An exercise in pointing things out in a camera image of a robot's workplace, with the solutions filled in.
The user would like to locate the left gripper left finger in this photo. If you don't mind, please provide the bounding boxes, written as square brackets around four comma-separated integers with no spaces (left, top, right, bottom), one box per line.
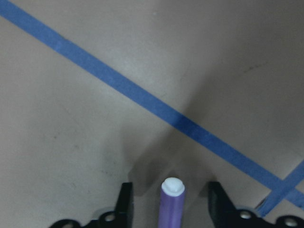
[114,182,133,228]

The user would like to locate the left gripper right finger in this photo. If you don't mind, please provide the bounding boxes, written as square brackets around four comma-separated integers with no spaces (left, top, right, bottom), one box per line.
[208,181,237,228]

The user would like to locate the purple pen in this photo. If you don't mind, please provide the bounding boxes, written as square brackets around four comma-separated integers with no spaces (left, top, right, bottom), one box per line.
[158,177,186,228]

